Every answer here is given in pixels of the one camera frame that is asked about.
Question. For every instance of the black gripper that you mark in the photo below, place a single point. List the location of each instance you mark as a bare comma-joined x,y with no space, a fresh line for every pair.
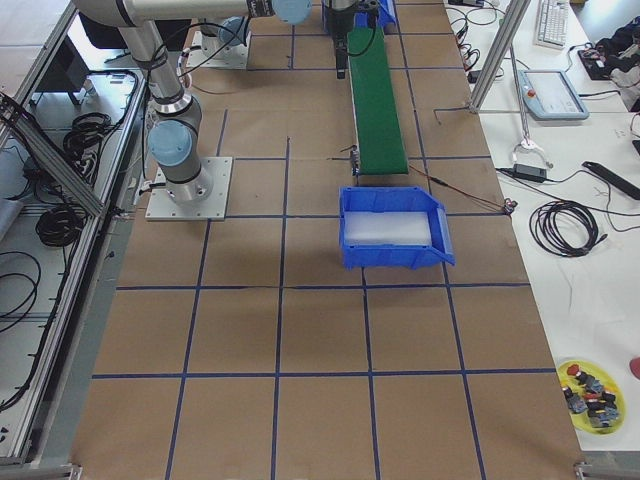
338,22

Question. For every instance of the white keyboard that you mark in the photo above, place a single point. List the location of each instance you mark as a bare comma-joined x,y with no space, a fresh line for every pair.
551,23

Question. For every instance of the yellow plate of buttons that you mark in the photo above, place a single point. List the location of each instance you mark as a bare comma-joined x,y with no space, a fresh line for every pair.
593,398

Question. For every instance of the teach pendant tablet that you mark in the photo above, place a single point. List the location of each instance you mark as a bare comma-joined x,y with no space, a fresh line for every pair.
550,95

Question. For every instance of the blue bin right side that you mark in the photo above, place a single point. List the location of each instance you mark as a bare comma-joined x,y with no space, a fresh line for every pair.
396,199

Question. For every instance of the green conveyor belt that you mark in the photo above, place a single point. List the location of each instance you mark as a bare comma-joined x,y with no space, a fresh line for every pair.
379,137

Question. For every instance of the aluminium frame post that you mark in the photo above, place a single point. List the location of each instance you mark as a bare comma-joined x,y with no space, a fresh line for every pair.
502,41

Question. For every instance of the white foam pad right bin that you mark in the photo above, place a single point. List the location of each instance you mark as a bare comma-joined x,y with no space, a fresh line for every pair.
386,228

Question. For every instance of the blue bin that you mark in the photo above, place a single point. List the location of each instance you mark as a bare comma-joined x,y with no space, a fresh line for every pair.
396,199
384,11

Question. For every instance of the blue bin left side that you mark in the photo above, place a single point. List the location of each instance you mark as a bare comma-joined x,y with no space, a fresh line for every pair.
384,11

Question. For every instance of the black power adapter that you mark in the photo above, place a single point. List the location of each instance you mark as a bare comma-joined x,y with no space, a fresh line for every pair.
529,173

